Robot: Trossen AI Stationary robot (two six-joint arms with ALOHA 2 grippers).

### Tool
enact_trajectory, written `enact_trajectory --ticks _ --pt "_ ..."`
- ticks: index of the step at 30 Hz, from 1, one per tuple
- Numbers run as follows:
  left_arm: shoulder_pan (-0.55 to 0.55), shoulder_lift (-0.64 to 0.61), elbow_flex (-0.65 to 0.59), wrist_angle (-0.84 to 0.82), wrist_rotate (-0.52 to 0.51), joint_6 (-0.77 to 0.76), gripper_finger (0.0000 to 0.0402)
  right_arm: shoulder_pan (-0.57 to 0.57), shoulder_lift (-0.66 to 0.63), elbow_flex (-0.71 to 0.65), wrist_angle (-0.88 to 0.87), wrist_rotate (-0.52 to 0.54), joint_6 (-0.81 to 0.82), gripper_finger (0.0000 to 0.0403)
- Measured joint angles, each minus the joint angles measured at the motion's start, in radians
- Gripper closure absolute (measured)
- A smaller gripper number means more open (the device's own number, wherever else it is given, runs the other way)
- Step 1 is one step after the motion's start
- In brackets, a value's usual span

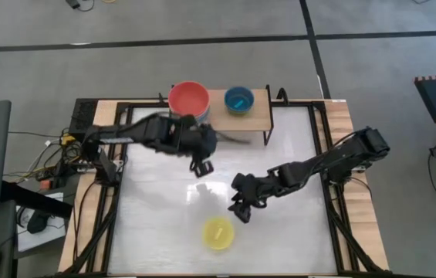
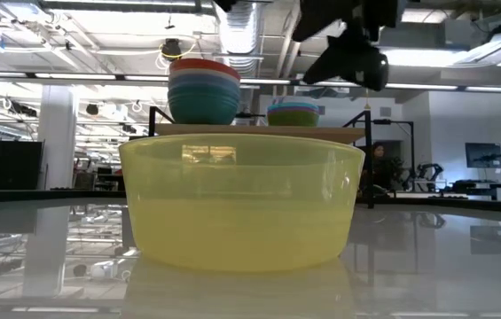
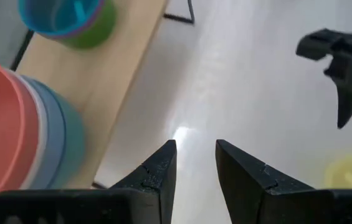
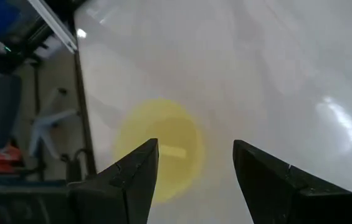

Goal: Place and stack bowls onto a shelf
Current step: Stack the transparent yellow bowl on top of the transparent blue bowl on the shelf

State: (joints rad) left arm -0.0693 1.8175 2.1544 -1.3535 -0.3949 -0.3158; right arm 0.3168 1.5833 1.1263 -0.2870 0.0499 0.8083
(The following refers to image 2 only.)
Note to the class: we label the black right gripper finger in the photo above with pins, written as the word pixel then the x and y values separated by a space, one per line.
pixel 325 17
pixel 336 62

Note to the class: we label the cyan translucent bowl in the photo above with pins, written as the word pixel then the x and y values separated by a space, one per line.
pixel 293 105

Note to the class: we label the wall monitor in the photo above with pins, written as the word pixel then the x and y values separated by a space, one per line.
pixel 482 155

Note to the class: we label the red plastic bowl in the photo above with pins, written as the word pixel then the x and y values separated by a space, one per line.
pixel 203 64

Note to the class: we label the pink translucent bowl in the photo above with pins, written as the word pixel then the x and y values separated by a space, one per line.
pixel 293 109

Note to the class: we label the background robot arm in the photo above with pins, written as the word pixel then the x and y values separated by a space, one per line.
pixel 427 175
pixel 500 157

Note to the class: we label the silver ceiling duct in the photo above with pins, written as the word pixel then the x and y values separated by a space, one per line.
pixel 239 35

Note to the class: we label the black ceiling camera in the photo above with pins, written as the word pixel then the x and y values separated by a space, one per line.
pixel 171 49

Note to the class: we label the teal plastic bowl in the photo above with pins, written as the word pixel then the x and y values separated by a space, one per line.
pixel 203 106

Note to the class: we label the green translucent bowl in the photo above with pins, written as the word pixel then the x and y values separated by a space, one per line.
pixel 293 119

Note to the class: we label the blue plastic bowl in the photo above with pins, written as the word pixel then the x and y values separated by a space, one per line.
pixel 203 80

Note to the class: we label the person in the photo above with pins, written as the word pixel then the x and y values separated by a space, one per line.
pixel 381 170

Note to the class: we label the wooden shelf with black frame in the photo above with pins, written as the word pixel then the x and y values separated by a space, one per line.
pixel 276 131

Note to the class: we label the overhead light bar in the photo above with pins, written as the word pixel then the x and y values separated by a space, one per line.
pixel 77 76

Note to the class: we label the black partition panel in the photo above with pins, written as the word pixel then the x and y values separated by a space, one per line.
pixel 6 164

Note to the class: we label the yellow translucent bowl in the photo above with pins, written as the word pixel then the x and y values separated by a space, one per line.
pixel 241 230

